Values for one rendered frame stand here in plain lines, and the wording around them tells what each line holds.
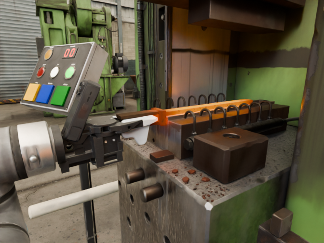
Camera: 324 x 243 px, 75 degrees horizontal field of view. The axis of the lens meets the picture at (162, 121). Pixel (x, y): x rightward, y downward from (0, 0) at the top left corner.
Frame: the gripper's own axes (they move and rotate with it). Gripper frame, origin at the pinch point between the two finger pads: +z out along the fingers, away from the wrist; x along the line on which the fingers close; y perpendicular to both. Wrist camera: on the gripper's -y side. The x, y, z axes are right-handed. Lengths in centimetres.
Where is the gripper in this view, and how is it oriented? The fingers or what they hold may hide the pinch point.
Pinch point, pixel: (150, 115)
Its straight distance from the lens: 47.2
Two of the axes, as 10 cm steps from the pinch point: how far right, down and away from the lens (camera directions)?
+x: 5.3, 2.1, -8.2
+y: 0.4, 9.6, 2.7
